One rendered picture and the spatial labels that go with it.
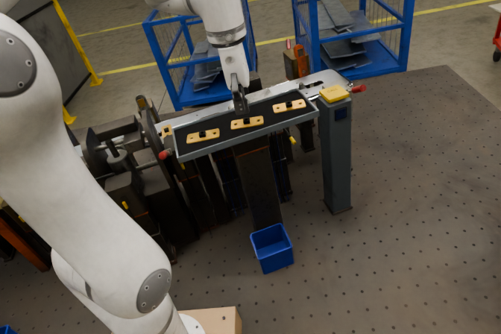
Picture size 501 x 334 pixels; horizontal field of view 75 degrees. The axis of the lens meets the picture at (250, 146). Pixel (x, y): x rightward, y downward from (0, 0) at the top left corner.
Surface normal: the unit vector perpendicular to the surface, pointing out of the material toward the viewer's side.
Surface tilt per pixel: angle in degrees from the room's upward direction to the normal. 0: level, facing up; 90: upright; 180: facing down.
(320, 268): 0
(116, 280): 63
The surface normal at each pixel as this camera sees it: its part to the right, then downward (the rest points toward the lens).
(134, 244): 0.76, -0.30
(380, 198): -0.18, -0.77
